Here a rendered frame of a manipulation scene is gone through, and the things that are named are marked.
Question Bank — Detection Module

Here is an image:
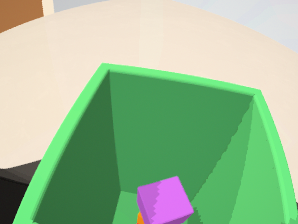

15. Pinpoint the orange block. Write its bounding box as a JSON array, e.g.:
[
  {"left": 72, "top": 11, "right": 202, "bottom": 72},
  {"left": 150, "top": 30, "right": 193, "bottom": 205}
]
[{"left": 137, "top": 213, "right": 144, "bottom": 224}]

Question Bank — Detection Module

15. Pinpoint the purple cube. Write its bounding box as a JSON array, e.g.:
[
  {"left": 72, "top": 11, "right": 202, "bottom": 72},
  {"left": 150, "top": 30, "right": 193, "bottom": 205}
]
[{"left": 136, "top": 176, "right": 194, "bottom": 224}]

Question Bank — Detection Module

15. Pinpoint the green square cup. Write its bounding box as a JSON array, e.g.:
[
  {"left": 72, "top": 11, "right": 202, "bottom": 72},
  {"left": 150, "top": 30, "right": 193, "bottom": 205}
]
[{"left": 12, "top": 63, "right": 298, "bottom": 224}]

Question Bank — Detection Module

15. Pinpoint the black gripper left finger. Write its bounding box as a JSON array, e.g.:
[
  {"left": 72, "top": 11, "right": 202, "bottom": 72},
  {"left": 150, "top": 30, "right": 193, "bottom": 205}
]
[{"left": 0, "top": 160, "right": 41, "bottom": 224}]

